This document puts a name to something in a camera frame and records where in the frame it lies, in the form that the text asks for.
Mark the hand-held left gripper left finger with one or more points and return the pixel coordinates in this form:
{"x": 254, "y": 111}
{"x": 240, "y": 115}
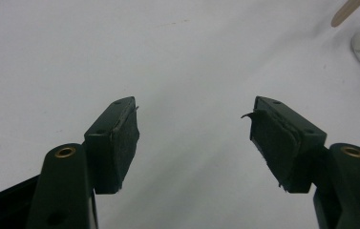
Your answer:
{"x": 110, "y": 149}

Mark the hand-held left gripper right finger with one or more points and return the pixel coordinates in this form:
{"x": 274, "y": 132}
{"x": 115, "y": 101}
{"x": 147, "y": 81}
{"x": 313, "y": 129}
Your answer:
{"x": 295, "y": 149}

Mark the wooden stick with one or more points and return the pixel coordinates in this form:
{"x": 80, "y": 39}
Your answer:
{"x": 346, "y": 12}

